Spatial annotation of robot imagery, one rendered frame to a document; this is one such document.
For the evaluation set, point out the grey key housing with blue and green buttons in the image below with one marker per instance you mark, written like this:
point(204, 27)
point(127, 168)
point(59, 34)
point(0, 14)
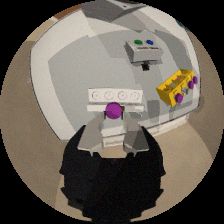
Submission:
point(143, 51)

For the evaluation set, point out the purple round cap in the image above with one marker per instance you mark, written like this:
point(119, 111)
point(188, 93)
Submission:
point(179, 97)
point(113, 110)
point(191, 84)
point(195, 80)

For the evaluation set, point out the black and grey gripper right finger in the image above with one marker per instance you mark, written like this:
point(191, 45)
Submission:
point(139, 141)

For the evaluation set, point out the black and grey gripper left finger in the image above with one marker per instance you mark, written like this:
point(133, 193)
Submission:
point(87, 139)

